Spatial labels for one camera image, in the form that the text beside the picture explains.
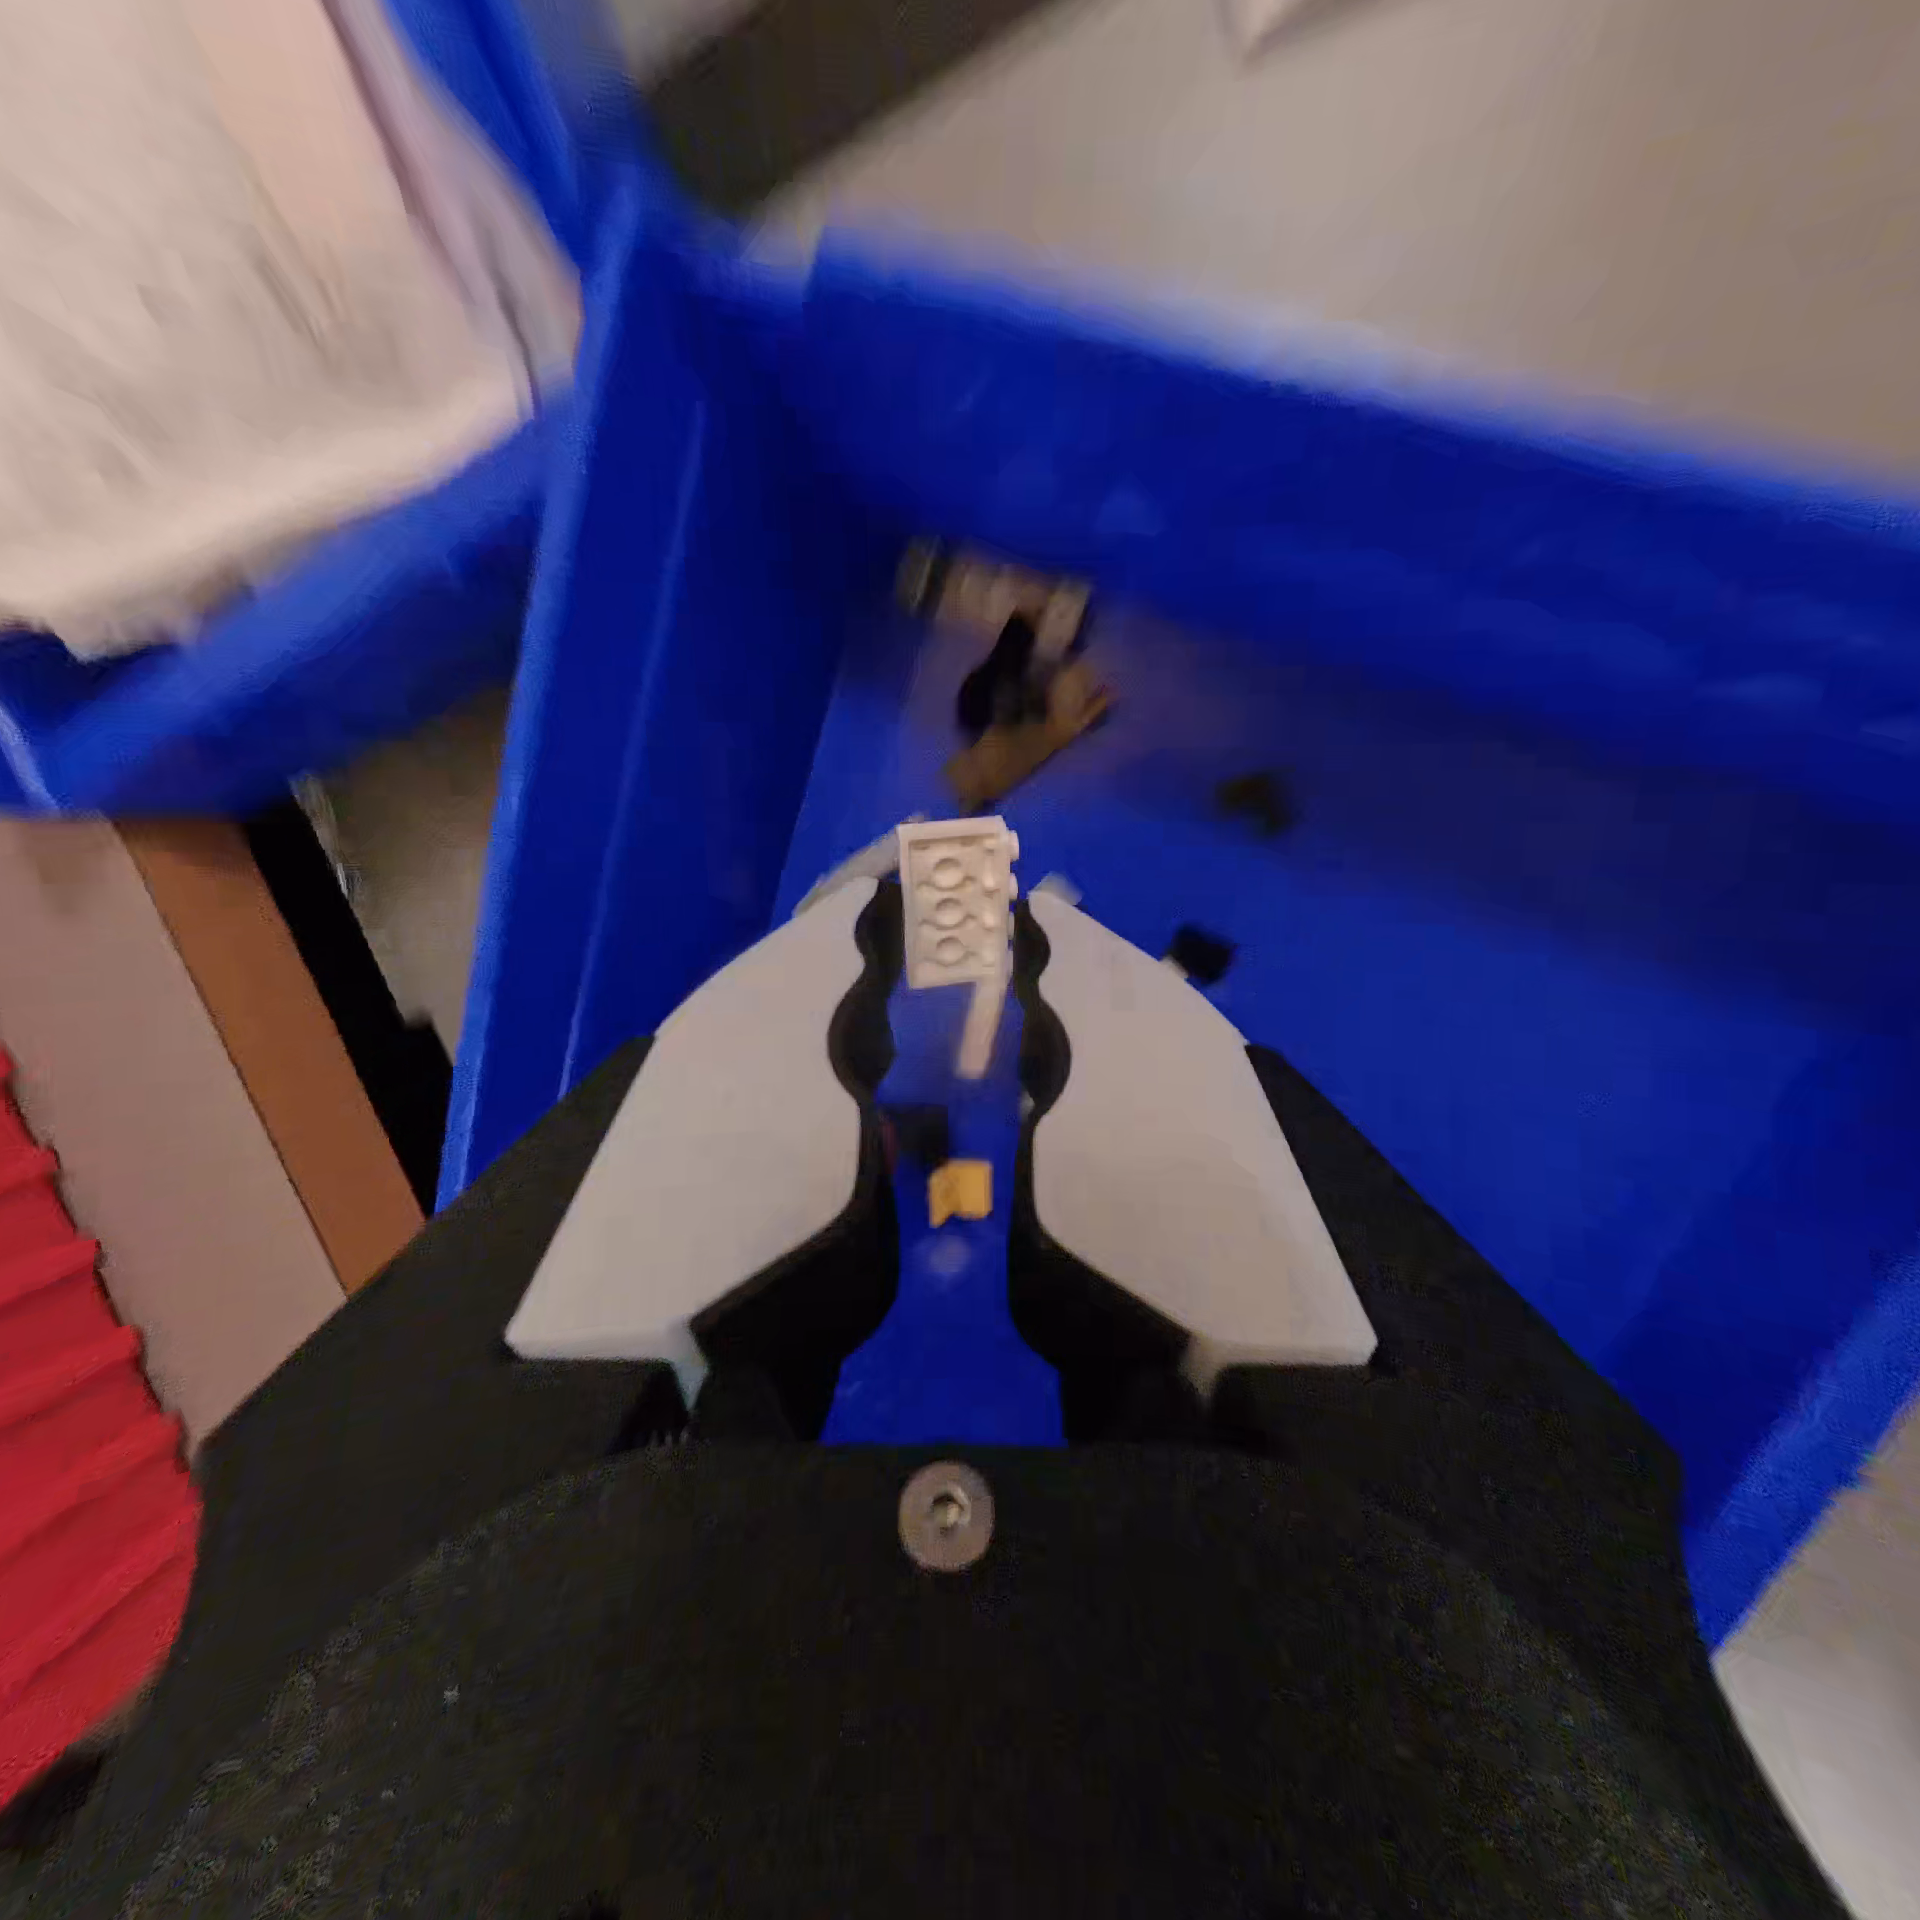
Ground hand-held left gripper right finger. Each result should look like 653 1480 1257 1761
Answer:
1008 890 1378 1368

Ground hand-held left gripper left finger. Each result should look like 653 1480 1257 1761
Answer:
503 880 904 1363

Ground blue plastic bin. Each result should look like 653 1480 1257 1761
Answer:
0 0 646 824
432 200 1920 1655

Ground white toy brick plate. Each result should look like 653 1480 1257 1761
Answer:
895 816 1023 1086

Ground brown-edged office desk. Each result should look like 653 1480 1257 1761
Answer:
0 814 432 1448

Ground grey desk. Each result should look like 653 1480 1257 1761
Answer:
645 0 1920 1920

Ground tan and black toy pieces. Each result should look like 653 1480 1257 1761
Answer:
895 536 1122 816

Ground red plastic bin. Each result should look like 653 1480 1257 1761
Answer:
0 1042 207 1819

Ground large printed paper bag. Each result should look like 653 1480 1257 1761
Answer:
0 0 585 665

